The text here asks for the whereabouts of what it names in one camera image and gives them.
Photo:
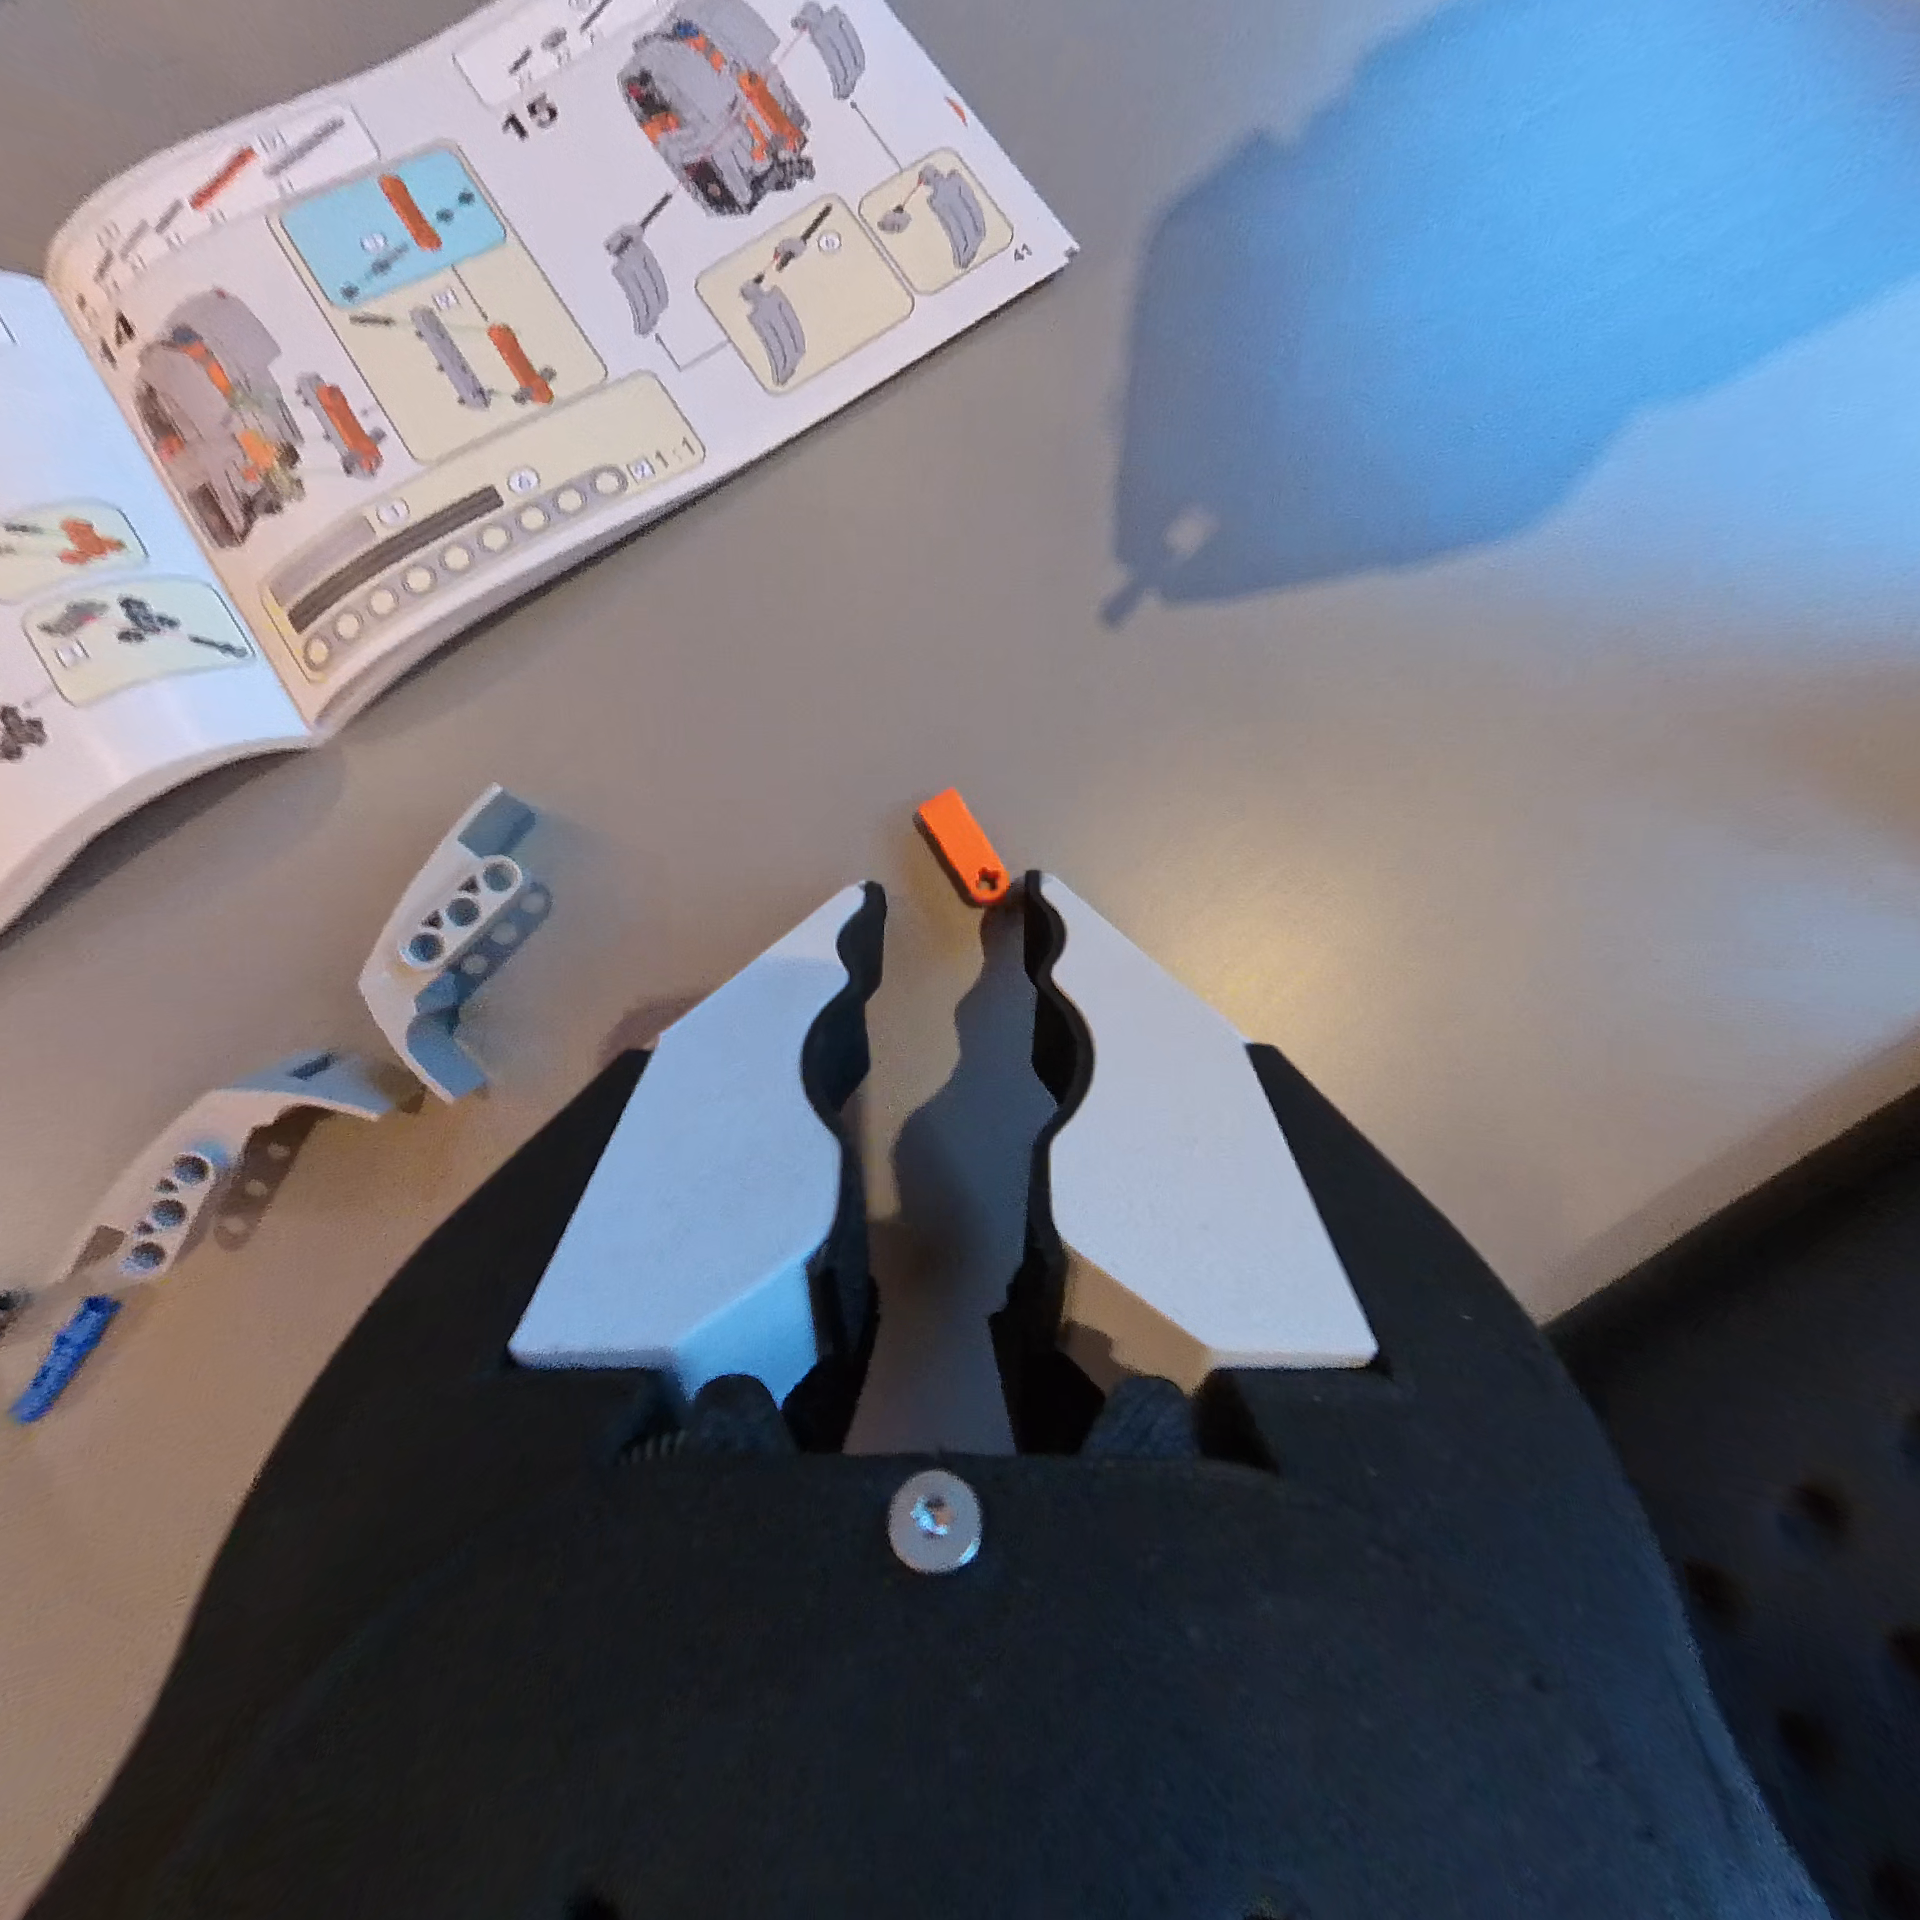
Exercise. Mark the orange building brick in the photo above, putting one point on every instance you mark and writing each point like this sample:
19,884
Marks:
960,839

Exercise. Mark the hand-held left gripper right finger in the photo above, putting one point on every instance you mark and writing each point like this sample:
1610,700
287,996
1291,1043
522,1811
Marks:
1200,1202

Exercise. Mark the blue connector pin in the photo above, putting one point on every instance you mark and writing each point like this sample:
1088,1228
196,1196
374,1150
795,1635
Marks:
63,1358

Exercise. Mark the open instruction booklet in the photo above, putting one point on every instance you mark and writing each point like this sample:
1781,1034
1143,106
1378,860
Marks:
599,376

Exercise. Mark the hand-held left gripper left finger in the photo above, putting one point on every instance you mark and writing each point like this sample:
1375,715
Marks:
706,1202

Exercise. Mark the grey curved panel piece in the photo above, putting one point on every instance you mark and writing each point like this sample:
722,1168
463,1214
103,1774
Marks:
181,1184
452,931

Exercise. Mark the black perforated panel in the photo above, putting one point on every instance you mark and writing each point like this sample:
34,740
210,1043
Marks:
1770,1500

